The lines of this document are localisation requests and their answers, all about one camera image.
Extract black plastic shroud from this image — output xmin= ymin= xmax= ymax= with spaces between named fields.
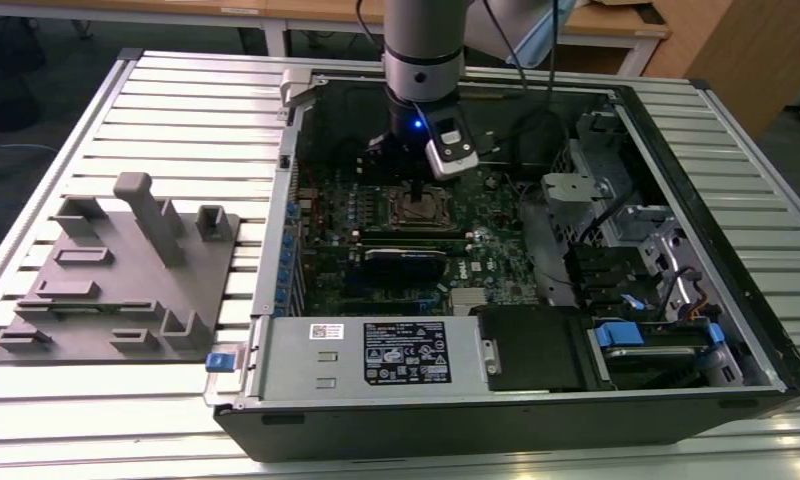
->
xmin=475 ymin=303 xmax=605 ymax=394

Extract black plastic drive cage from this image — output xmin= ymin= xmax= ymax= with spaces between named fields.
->
xmin=562 ymin=244 xmax=654 ymax=309

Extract hard disk in blue carrier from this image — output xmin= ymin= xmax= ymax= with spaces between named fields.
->
xmin=589 ymin=319 xmax=725 ymax=361

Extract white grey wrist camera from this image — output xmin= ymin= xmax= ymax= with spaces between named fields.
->
xmin=422 ymin=107 xmax=481 ymax=181

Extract black PC case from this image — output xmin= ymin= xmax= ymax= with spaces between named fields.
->
xmin=202 ymin=69 xmax=800 ymax=464

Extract silver metal disk bay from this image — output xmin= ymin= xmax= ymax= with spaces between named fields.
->
xmin=538 ymin=139 xmax=641 ymax=236

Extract green RAM stick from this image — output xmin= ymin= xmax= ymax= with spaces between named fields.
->
xmin=359 ymin=229 xmax=471 ymax=244

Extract wooden desk white legs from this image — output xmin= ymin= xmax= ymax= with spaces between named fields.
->
xmin=235 ymin=0 xmax=672 ymax=76
xmin=0 ymin=0 xmax=287 ymax=56

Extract silver power supply unit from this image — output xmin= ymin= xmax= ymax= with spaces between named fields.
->
xmin=255 ymin=315 xmax=493 ymax=401

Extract wooden cabinet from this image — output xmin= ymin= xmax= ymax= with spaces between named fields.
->
xmin=658 ymin=0 xmax=800 ymax=144

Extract CPU socket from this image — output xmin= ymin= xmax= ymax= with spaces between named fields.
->
xmin=386 ymin=185 xmax=459 ymax=232

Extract black graphics card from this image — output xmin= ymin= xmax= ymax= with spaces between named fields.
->
xmin=362 ymin=247 xmax=449 ymax=292

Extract grey parts rack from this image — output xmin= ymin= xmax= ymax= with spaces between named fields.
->
xmin=0 ymin=171 xmax=245 ymax=364

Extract silver CPU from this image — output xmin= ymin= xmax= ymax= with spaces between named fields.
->
xmin=401 ymin=194 xmax=445 ymax=224

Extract green motherboard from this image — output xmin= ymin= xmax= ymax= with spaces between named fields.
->
xmin=291 ymin=159 xmax=554 ymax=319

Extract metal socket cover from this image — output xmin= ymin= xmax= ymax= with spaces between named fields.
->
xmin=390 ymin=189 xmax=454 ymax=229

